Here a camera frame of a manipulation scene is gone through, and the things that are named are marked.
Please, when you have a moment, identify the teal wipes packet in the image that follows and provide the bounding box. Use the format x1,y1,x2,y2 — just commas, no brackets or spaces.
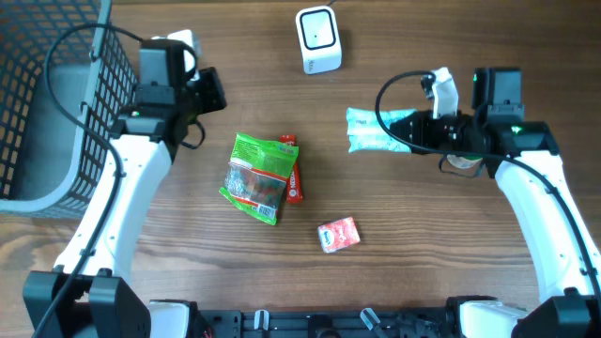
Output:
346,107,411,153

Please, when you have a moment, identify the green lid jar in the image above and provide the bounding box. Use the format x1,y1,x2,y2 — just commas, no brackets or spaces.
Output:
446,155,483,170

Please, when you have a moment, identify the green snack packet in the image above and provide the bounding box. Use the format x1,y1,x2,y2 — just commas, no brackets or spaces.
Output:
219,133,299,225

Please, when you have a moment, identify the red candy bar wrapper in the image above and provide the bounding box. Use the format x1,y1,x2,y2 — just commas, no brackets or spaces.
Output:
280,134,303,204

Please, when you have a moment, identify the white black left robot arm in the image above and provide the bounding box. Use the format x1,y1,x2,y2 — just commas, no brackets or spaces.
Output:
23,67,226,337

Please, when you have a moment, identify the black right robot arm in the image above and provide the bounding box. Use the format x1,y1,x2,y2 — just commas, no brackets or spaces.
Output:
377,68,600,337

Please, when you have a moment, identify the white barcode scanner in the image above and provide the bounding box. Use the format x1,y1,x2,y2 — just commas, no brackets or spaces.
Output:
295,6,342,75

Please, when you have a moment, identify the grey plastic mesh basket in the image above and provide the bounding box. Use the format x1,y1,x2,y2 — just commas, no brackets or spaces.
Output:
1,0,136,219

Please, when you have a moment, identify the black right camera cable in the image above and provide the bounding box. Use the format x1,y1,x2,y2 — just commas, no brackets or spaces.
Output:
374,69,601,301

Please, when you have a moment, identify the black camera cable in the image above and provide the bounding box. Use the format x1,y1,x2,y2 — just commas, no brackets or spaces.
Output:
30,23,146,338
374,69,601,301

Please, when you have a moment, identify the black left camera cable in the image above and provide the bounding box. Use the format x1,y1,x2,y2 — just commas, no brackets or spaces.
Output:
30,23,146,338

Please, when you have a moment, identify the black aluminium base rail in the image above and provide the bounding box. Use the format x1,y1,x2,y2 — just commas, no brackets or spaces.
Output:
189,307,467,338

